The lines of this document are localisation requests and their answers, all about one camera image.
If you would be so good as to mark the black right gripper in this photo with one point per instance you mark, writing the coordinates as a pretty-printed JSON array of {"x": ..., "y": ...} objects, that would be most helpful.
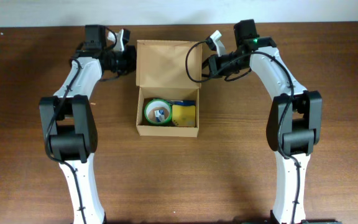
[{"x": 212, "y": 65}]

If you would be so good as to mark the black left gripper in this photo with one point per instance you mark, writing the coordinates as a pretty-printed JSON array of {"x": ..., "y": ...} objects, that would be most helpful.
[{"x": 130, "y": 59}]

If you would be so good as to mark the brown cardboard box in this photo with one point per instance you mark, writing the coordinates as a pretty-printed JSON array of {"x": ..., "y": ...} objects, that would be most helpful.
[{"x": 161, "y": 74}]

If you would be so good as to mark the green tape roll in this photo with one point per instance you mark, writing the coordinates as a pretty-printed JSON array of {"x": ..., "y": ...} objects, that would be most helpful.
[{"x": 156, "y": 104}]

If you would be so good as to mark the blue white marker pen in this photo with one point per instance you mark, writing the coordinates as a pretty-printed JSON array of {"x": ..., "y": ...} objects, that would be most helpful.
[{"x": 182, "y": 102}]

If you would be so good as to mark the blue white staples box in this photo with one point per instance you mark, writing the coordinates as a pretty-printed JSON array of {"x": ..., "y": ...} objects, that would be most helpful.
[{"x": 159, "y": 115}]

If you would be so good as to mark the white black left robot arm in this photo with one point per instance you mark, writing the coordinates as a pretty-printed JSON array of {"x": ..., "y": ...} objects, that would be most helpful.
[{"x": 68, "y": 126}]

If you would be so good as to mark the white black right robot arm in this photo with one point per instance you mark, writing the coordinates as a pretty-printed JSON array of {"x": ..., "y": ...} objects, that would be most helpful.
[{"x": 294, "y": 123}]

